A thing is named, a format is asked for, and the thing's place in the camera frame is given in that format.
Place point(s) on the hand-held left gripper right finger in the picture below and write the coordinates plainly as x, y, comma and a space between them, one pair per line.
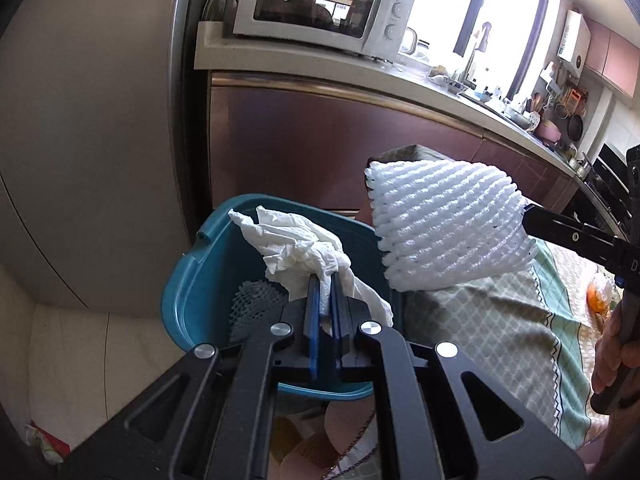
336, 310

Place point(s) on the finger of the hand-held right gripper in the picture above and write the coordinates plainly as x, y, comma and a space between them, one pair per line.
565, 232

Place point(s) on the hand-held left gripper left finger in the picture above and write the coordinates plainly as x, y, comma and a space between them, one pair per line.
312, 320

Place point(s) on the large orange peel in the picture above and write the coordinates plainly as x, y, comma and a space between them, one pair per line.
597, 295

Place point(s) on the white tissue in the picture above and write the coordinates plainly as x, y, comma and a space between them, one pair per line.
295, 240

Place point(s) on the white foam fruit net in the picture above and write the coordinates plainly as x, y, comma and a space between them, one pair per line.
450, 220

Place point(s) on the teal plastic bin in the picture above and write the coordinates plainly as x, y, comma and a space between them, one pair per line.
200, 280

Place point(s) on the person's right forearm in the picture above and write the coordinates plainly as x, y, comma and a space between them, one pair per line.
622, 440

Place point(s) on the person's right hand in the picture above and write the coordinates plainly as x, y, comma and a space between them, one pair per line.
607, 355

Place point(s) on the black built-in oven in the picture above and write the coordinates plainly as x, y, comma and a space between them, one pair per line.
607, 185

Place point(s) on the pink pot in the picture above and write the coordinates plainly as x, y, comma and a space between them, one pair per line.
548, 131

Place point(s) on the black hanging pan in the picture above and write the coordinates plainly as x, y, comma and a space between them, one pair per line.
575, 129

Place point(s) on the pink patterned cloth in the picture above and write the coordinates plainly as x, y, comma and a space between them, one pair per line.
325, 440

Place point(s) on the patterned tablecloth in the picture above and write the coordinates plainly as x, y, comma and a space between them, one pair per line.
500, 335

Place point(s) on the brown kitchen base cabinet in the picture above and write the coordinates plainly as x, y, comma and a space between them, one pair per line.
300, 145

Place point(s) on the patterned bowl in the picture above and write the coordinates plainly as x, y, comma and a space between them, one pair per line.
452, 83

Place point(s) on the white water heater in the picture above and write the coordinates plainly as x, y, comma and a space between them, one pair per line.
575, 40

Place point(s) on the kitchen window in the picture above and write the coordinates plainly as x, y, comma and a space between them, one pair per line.
505, 20

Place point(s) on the glass jar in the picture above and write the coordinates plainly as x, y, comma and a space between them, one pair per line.
424, 51

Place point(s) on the kitchen countertop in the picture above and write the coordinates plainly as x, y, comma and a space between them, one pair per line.
300, 62

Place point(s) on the white microwave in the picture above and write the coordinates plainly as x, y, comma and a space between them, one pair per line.
390, 15

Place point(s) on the grey refrigerator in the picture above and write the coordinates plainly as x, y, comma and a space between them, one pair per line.
100, 135

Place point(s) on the pink wall cabinet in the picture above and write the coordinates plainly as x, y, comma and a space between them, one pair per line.
615, 55

